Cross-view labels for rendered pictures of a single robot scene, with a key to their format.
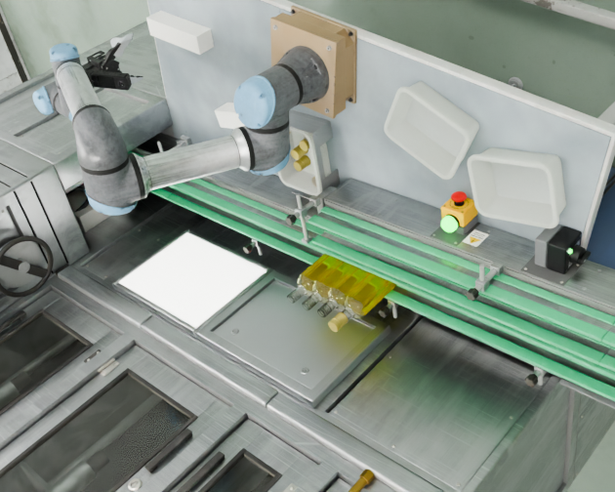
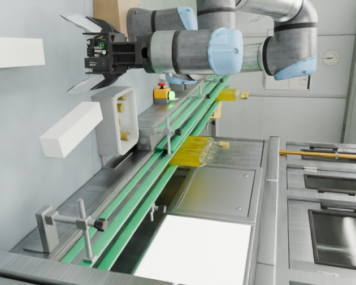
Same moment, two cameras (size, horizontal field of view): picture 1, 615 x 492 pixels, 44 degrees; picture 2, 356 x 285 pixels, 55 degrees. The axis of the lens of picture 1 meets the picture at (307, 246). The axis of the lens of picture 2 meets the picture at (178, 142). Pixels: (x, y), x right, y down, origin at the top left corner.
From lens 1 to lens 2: 283 cm
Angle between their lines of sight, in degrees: 100
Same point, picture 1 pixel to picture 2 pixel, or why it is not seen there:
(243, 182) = (98, 196)
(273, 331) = (225, 193)
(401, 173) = (139, 97)
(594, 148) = not seen: hidden behind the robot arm
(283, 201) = (128, 169)
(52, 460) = not seen: outside the picture
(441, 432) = (242, 149)
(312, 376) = (246, 172)
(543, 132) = not seen: hidden behind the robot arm
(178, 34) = (16, 46)
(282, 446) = (290, 178)
